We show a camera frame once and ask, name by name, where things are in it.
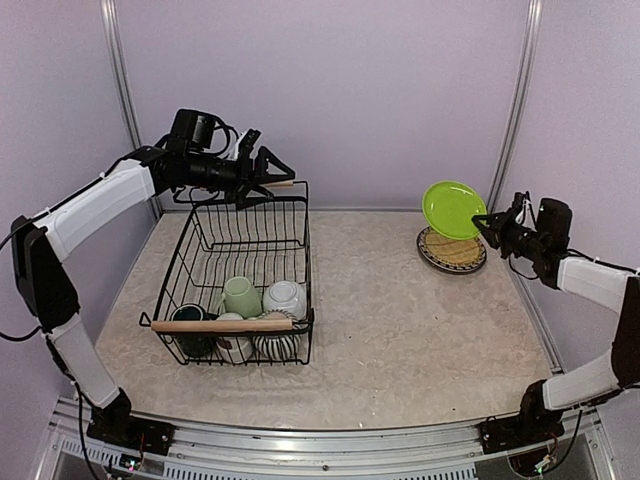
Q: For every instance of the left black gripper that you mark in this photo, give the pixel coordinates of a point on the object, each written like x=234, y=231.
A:
x=247, y=180

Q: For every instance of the black wire dish rack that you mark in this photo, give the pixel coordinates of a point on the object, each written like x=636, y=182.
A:
x=267, y=243

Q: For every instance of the aluminium front rail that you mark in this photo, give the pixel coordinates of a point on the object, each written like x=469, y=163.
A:
x=208, y=451

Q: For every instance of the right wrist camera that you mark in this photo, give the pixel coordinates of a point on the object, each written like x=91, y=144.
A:
x=522, y=204

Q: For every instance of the right aluminium corner post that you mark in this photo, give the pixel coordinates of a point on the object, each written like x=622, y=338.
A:
x=518, y=102

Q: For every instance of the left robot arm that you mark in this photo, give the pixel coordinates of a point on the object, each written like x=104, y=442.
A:
x=200, y=151

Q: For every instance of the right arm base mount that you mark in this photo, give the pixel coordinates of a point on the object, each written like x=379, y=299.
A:
x=533, y=423

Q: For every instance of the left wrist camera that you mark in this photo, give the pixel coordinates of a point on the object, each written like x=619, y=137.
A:
x=245, y=144

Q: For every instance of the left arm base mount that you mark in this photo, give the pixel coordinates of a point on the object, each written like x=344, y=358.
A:
x=116, y=425

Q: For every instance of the bright green plate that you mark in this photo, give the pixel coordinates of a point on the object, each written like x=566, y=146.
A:
x=449, y=206

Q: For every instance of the white brown cup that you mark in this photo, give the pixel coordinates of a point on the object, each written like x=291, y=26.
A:
x=234, y=350

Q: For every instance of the black white striped plate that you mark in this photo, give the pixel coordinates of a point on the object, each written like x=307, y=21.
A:
x=450, y=265

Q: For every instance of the black white striped bowl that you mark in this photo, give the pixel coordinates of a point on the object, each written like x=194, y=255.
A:
x=278, y=347

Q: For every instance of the dark green mug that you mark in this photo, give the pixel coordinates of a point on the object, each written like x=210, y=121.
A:
x=194, y=346

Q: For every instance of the light green mug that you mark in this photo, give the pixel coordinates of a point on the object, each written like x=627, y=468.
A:
x=241, y=297

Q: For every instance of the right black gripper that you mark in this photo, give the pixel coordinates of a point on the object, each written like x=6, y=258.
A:
x=499, y=223

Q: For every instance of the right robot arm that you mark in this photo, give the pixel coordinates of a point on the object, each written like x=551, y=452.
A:
x=559, y=267

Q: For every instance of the yellow patterned plate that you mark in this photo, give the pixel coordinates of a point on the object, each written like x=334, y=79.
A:
x=452, y=250

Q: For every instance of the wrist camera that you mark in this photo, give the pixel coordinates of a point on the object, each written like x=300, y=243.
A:
x=522, y=204
x=245, y=144

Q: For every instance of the white ceramic bowl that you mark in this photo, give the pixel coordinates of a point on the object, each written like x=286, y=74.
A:
x=286, y=296

